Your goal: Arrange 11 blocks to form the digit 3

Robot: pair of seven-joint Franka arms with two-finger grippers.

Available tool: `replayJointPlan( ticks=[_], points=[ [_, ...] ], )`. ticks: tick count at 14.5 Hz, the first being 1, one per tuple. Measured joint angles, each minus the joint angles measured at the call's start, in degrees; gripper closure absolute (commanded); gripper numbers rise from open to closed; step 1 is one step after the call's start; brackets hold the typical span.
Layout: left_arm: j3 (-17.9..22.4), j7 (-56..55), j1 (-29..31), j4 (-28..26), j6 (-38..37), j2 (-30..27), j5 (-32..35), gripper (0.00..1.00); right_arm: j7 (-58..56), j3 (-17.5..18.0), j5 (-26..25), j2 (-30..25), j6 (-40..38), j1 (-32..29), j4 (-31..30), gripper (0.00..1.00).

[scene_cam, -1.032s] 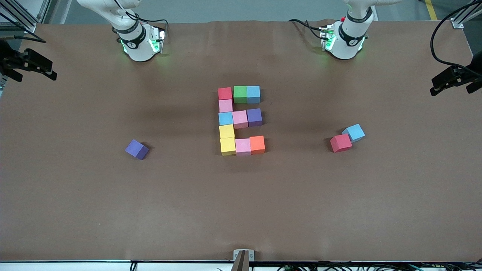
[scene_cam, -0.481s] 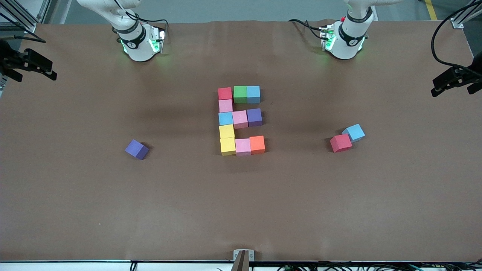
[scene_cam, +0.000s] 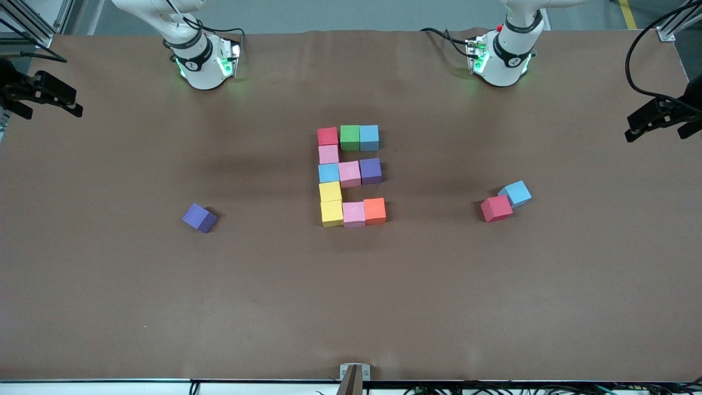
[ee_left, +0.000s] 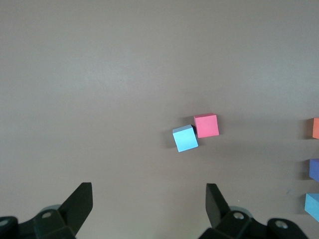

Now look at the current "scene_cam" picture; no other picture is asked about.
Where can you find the yellow foam cube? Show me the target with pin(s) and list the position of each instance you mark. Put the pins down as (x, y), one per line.
(332, 213)
(330, 192)

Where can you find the pink foam cube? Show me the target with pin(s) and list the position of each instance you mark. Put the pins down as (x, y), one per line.
(354, 214)
(349, 174)
(328, 154)

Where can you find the red foam cube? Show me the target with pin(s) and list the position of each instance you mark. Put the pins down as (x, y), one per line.
(496, 207)
(328, 136)

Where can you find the green foam cube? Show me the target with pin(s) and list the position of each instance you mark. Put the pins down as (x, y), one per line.
(350, 137)

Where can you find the aluminium frame extrusion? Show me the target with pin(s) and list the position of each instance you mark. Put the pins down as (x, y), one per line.
(63, 16)
(38, 37)
(666, 34)

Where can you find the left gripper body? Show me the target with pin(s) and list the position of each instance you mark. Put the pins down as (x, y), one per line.
(686, 103)

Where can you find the orange foam cube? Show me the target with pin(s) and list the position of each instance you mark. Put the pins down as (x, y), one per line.
(375, 210)

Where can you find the brown table cover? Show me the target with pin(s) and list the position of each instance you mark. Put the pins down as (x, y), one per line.
(109, 307)

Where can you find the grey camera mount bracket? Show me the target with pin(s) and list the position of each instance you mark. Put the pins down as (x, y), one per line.
(354, 378)

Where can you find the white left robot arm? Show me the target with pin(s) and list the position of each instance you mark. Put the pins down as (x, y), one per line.
(504, 66)

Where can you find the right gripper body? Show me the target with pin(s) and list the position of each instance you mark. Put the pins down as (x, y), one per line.
(12, 86)

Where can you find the purple foam cube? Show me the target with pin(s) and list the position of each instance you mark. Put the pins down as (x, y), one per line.
(371, 170)
(198, 216)

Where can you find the light blue foam cube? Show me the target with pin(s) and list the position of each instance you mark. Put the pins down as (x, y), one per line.
(369, 137)
(328, 173)
(516, 192)

